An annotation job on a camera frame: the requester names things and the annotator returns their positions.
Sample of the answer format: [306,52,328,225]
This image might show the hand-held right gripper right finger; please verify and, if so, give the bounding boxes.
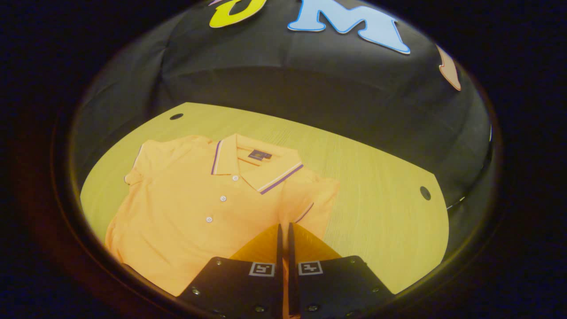
[288,222,395,319]

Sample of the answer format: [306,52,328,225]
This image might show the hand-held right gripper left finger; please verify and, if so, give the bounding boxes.
[177,224,284,319]

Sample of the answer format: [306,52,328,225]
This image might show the orange T-shirt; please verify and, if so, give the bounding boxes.
[105,133,341,317]

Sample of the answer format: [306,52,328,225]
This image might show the black backdrop cloth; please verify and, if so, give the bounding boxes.
[71,0,494,257]

